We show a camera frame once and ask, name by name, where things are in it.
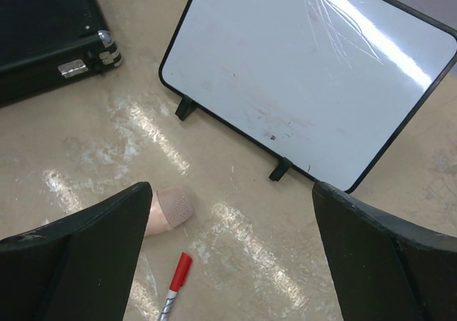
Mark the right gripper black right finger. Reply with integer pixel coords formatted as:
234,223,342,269
312,181,456,320

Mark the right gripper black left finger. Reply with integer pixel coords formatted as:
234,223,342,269
1,182,153,320

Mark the red capped whiteboard marker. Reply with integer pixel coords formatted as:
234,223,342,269
159,253,193,321

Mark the white whiteboard black frame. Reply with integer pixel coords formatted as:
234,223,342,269
159,0,456,193

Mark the pink toy microphone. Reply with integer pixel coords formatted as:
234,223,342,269
144,187,194,237

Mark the black hard case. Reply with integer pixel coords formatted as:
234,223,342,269
1,0,122,105

